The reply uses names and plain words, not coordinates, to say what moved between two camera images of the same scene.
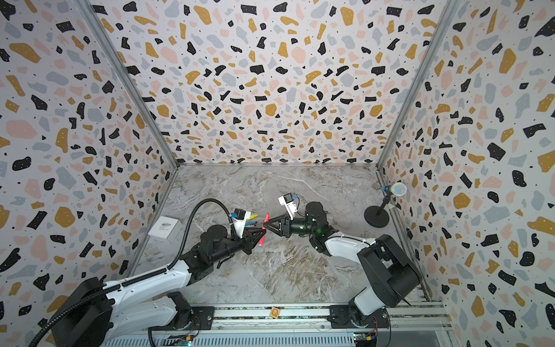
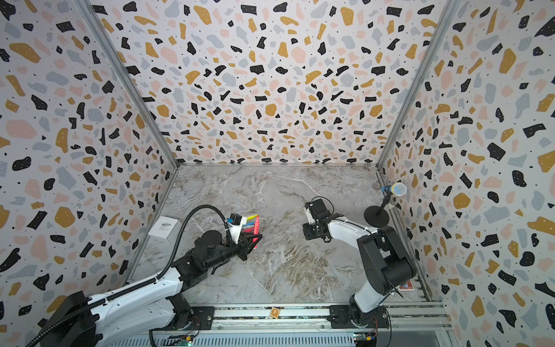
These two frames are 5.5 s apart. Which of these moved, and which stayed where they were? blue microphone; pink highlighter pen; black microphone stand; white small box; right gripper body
Moved: right gripper body; pink highlighter pen
Stayed: black microphone stand; white small box; blue microphone
